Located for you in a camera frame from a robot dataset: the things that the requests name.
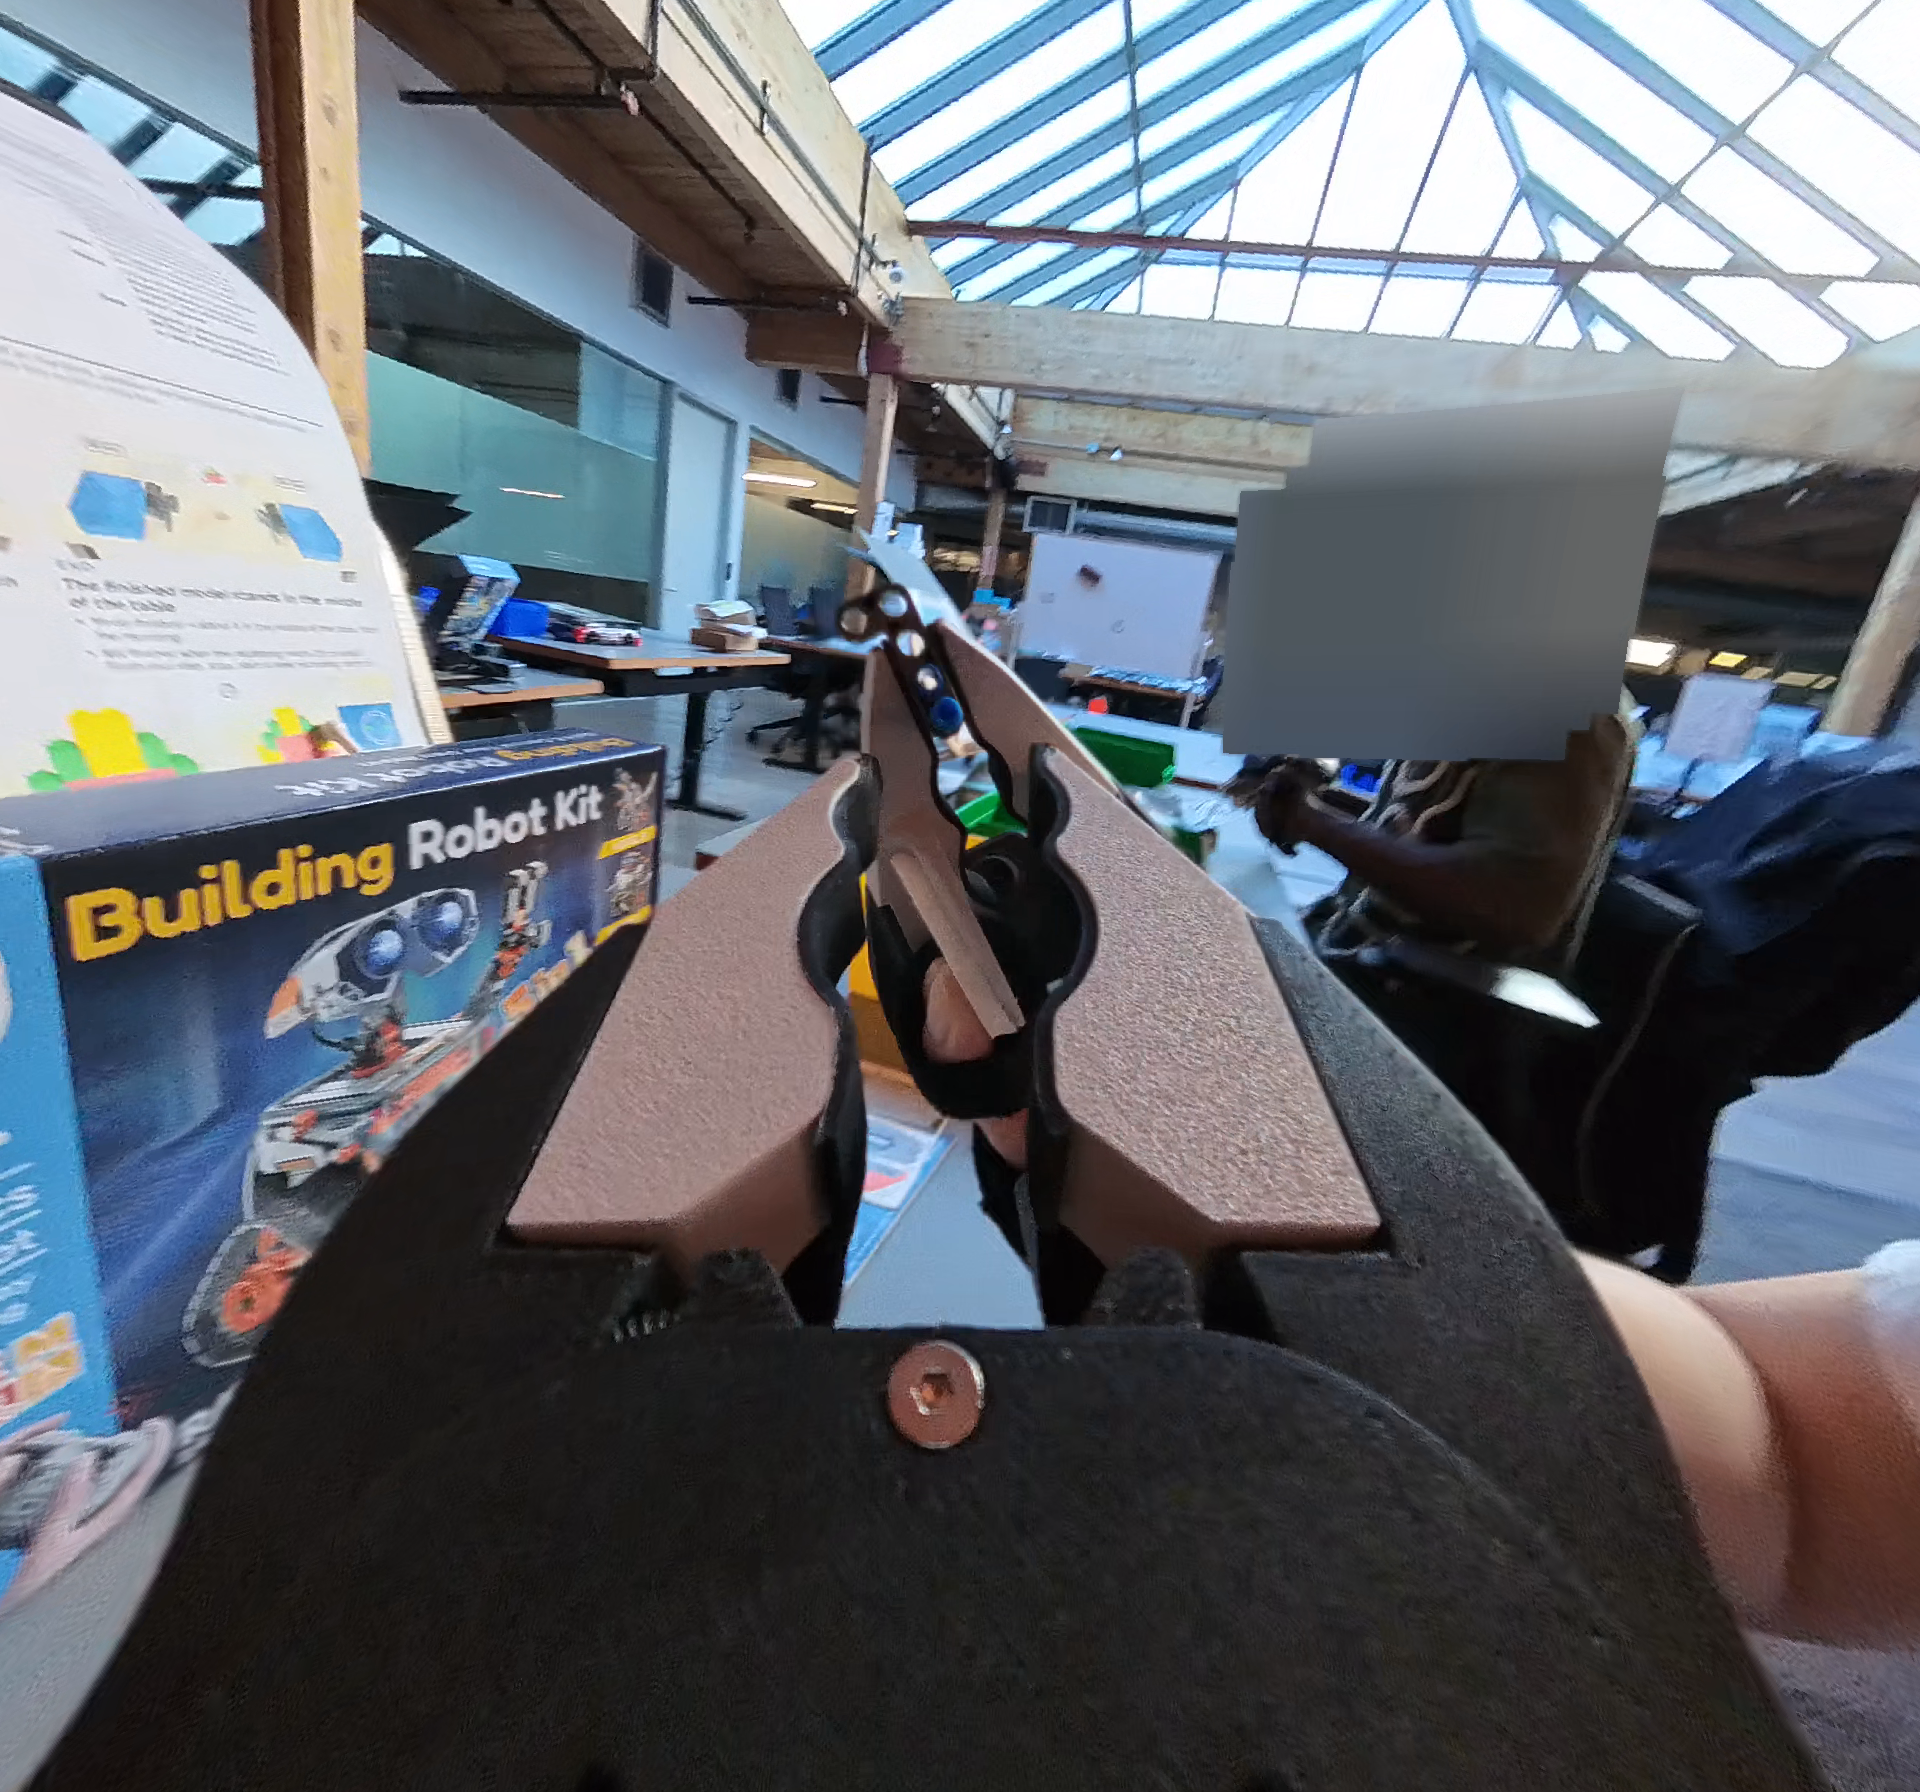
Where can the person's right hand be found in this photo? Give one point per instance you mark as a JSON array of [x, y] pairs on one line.
[[953, 1021]]

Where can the wooden background desk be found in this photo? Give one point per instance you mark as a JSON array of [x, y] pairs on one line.
[[645, 649]]

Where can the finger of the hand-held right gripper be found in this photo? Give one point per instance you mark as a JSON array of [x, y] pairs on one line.
[[896, 773], [998, 712]]

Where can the whiteboard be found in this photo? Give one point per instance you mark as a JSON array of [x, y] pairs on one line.
[[1125, 607]]

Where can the green bin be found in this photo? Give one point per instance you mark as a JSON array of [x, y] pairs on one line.
[[1125, 758]]

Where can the instruction poster board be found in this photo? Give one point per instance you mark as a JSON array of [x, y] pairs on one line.
[[150, 396]]

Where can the robot kit box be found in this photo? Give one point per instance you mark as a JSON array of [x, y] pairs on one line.
[[299, 953]]

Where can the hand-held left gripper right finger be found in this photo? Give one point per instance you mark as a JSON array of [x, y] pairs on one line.
[[1186, 1057]]

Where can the yellow bin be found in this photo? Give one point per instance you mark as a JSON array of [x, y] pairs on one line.
[[858, 1011]]

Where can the person's right forearm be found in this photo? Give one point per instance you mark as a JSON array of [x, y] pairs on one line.
[[1770, 1448]]

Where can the toy beam assembly blue pins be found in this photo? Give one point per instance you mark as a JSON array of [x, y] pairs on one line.
[[907, 645]]

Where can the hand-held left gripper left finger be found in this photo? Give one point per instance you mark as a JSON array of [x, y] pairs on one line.
[[691, 1071]]

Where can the dark jacket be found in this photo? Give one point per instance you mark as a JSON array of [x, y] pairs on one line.
[[1770, 893]]

